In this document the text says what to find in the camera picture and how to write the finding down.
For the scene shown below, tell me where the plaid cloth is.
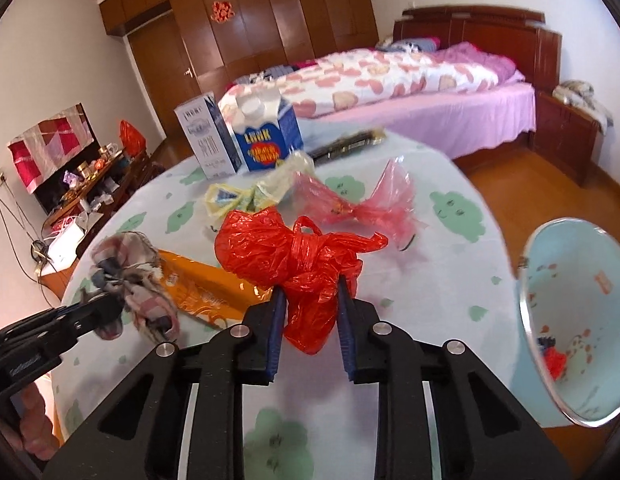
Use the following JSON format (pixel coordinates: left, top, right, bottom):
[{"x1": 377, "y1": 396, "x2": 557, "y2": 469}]
[{"x1": 90, "y1": 231, "x2": 181, "y2": 344}]

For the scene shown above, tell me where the orange snack box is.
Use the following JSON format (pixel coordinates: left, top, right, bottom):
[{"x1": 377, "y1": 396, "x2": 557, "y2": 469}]
[{"x1": 158, "y1": 250, "x2": 271, "y2": 328}]

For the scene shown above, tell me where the red plastic bag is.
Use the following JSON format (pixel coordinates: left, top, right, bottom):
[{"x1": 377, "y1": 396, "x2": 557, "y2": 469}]
[{"x1": 214, "y1": 207, "x2": 388, "y2": 356}]

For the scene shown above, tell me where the pink transparent plastic bag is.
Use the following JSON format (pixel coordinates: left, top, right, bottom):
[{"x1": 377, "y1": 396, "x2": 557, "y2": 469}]
[{"x1": 294, "y1": 159, "x2": 422, "y2": 252}]

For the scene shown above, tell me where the pale yellow printed plastic bag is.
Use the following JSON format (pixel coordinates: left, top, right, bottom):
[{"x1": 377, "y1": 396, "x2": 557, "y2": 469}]
[{"x1": 203, "y1": 151, "x2": 314, "y2": 226}]

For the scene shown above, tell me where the light blue trash bin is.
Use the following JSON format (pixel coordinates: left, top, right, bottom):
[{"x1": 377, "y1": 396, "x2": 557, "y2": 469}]
[{"x1": 517, "y1": 218, "x2": 620, "y2": 428}]

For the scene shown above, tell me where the person left hand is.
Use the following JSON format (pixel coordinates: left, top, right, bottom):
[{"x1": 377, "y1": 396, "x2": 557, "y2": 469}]
[{"x1": 19, "y1": 384, "x2": 60, "y2": 460}]

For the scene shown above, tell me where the wooden sideboard cabinet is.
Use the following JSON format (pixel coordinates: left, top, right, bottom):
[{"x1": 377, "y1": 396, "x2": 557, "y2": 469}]
[{"x1": 38, "y1": 151, "x2": 165, "y2": 298}]

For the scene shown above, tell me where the cloud pattern tablecloth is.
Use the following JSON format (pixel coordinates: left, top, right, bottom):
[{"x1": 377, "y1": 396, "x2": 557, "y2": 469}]
[{"x1": 45, "y1": 135, "x2": 570, "y2": 479}]

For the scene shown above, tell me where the television with red cloth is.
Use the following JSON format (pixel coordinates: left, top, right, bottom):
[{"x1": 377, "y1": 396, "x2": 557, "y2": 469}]
[{"x1": 7, "y1": 103, "x2": 100, "y2": 214}]

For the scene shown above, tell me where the red gift bag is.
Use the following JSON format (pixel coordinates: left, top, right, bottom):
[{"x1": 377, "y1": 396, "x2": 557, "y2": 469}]
[{"x1": 119, "y1": 120, "x2": 146, "y2": 158}]

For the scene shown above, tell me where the white tall milk carton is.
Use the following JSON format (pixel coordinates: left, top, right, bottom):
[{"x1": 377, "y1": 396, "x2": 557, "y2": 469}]
[{"x1": 174, "y1": 92, "x2": 242, "y2": 179}]

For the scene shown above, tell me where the wooden nightstand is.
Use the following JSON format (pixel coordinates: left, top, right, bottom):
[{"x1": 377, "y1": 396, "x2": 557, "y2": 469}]
[{"x1": 530, "y1": 91, "x2": 604, "y2": 188}]

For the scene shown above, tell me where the wooden bed pink sheet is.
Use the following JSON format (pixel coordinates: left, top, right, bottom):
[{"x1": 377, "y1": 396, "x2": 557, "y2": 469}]
[{"x1": 216, "y1": 5, "x2": 564, "y2": 162}]

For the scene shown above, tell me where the wooden door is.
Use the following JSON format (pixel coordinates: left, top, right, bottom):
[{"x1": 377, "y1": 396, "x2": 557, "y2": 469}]
[{"x1": 128, "y1": 13, "x2": 199, "y2": 138}]

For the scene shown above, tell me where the dark flat snack packet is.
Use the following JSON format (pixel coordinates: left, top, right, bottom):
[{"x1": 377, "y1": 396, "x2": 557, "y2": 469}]
[{"x1": 308, "y1": 129, "x2": 387, "y2": 166}]

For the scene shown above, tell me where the blue LOOK milk carton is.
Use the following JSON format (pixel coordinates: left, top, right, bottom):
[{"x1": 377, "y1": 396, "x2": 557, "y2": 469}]
[{"x1": 219, "y1": 86, "x2": 304, "y2": 171}]

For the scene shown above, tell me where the clothes pile on nightstand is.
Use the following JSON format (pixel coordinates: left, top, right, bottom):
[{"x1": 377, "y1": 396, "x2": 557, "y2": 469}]
[{"x1": 552, "y1": 80, "x2": 614, "y2": 134}]

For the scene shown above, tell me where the heart pattern duvet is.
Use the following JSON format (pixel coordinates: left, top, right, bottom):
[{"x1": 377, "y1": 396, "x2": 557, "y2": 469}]
[{"x1": 219, "y1": 41, "x2": 525, "y2": 118}]

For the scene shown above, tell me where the red double happiness decal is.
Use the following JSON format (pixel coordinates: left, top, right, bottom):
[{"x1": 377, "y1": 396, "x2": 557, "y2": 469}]
[{"x1": 210, "y1": 0, "x2": 235, "y2": 24}]

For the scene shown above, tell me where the wooden wardrobe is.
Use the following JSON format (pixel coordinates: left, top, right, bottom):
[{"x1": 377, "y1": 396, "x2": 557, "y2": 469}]
[{"x1": 100, "y1": 0, "x2": 378, "y2": 98}]

